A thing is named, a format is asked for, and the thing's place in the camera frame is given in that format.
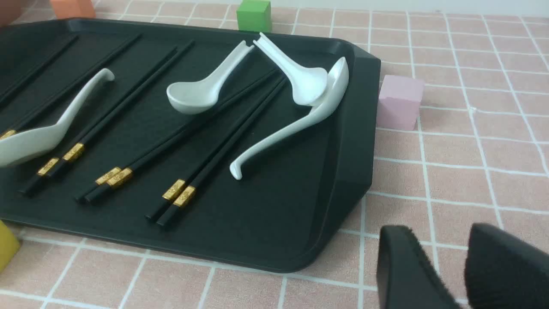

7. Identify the yellow cube block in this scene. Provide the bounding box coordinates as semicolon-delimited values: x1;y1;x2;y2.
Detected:
0;221;21;272

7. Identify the black plastic tray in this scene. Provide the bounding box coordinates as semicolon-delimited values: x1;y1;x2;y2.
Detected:
1;19;382;273

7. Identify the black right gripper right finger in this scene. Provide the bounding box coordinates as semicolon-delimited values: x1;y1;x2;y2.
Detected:
465;223;549;309

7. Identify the pink cube block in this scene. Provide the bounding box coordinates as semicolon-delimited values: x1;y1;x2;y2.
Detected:
376;75;425;131

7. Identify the white ceramic spoon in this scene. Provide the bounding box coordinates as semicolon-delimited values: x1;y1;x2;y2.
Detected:
0;68;115;167
253;33;328;106
229;57;350;180
166;40;254;115

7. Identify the green cube block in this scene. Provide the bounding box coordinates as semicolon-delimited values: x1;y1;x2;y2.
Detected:
236;0;272;33

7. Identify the black chopstick gold band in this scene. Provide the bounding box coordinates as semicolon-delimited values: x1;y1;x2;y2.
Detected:
145;77;286;227
157;78;287;227
0;34;79;109
0;33;142;139
75;69;277;203
32;40;196;194
19;46;179;196
84;71;279;204

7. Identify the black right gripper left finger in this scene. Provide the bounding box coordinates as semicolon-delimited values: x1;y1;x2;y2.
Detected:
377;225;460;309

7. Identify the orange cube block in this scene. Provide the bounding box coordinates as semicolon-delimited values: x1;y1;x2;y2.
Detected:
49;0;96;19

